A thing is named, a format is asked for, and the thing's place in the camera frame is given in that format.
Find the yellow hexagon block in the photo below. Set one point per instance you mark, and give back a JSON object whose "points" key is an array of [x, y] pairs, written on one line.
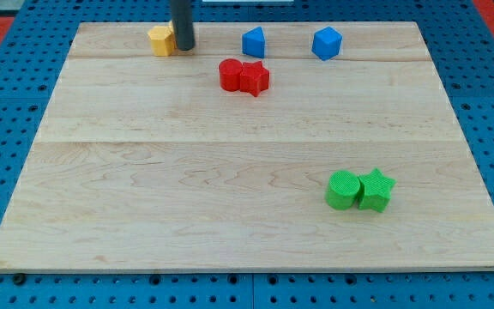
{"points": [[162, 41]]}

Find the red star block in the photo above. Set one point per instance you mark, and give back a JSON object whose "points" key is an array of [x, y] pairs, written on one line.
{"points": [[254, 78]]}

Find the red cylinder block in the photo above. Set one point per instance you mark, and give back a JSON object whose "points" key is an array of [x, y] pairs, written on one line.
{"points": [[230, 70]]}

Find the green cylinder block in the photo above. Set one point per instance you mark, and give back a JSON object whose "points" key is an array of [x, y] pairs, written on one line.
{"points": [[342, 190]]}

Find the light wooden board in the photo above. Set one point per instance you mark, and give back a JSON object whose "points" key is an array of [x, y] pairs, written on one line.
{"points": [[144, 164]]}

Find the blue triangular block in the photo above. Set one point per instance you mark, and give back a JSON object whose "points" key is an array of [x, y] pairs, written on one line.
{"points": [[254, 43]]}

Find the green star block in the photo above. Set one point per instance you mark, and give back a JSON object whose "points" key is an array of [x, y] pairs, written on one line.
{"points": [[375, 190]]}

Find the blue cube block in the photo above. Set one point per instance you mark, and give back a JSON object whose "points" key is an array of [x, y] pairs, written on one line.
{"points": [[326, 43]]}

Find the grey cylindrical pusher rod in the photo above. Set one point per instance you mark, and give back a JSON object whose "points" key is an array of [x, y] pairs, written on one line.
{"points": [[182, 21]]}

